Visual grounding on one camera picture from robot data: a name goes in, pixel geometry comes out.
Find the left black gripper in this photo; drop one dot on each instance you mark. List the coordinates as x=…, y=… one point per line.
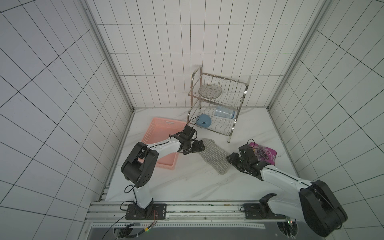
x=201, y=146

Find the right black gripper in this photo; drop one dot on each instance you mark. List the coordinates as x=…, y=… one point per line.
x=238, y=161

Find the grey striped dishcloth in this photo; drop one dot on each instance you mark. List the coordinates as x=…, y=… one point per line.
x=215, y=156

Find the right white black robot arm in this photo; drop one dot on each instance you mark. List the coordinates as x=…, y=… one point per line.
x=310, y=202

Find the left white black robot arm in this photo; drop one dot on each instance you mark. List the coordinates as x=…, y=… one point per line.
x=140, y=164

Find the blue bowl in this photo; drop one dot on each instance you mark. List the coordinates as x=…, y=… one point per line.
x=203, y=121

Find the purple snack packet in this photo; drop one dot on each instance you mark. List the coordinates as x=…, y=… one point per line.
x=264, y=154

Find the pink plastic basket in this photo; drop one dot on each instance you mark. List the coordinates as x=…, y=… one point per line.
x=159, y=130

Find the clear blue plastic container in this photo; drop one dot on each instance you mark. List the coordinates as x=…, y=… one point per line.
x=224, y=112

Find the steel two-tier dish rack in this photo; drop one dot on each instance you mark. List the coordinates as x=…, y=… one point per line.
x=233, y=96

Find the round metal strainer plate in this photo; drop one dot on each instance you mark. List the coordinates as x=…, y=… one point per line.
x=210, y=91

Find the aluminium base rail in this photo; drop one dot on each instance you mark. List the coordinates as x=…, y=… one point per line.
x=117, y=215

